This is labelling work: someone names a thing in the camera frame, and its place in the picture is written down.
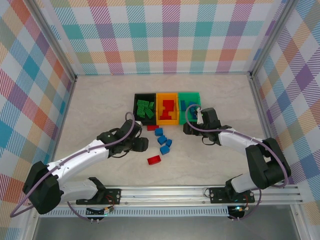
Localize black plastic bin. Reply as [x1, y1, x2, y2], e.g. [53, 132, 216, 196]
[133, 92, 158, 126]

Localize orange plastic bin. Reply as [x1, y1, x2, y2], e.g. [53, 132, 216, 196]
[155, 92, 181, 126]

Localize green plastic bin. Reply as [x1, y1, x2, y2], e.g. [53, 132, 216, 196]
[177, 91, 202, 125]

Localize small electronics board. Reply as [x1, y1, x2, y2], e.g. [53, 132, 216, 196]
[228, 205, 251, 216]
[86, 206, 116, 217]

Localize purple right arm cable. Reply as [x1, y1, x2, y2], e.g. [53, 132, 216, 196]
[185, 104, 291, 222]

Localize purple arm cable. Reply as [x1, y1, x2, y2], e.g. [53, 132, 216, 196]
[9, 111, 143, 223]
[185, 104, 291, 222]

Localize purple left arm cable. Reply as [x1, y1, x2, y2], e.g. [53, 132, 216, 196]
[9, 111, 143, 223]

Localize aluminium mounting rail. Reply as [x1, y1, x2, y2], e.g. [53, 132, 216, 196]
[27, 184, 305, 208]

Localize aluminium side rail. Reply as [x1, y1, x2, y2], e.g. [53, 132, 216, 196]
[42, 74, 78, 187]
[249, 74, 305, 201]

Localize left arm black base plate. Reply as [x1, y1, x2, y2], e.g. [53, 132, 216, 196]
[75, 187, 122, 206]

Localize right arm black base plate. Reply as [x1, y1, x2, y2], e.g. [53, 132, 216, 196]
[208, 186, 256, 204]

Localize white slotted cable duct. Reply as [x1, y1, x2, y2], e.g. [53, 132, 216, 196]
[39, 206, 230, 218]

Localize aluminium frame post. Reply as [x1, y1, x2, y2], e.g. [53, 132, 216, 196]
[26, 0, 78, 82]
[249, 0, 301, 80]

